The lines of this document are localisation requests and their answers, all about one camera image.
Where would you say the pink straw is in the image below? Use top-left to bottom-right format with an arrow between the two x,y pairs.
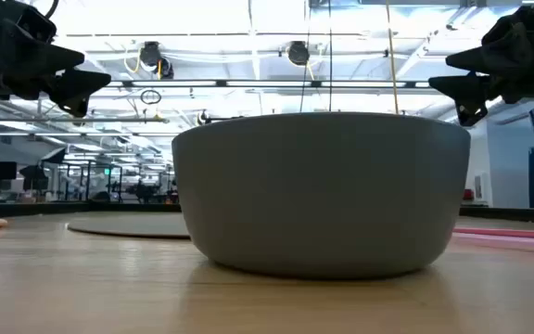
451,225 -> 534,255

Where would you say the grey bowl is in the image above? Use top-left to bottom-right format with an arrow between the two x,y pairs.
171,111 -> 473,280

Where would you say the yellow pole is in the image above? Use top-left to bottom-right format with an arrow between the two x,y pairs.
384,0 -> 401,115

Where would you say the grey round placemat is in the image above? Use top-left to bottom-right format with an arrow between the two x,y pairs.
67,212 -> 192,240

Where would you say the black hanging ring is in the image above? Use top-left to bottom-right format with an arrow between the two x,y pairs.
139,88 -> 163,107

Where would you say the black aluminium table frame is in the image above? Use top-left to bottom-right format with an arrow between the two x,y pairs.
0,201 -> 534,225

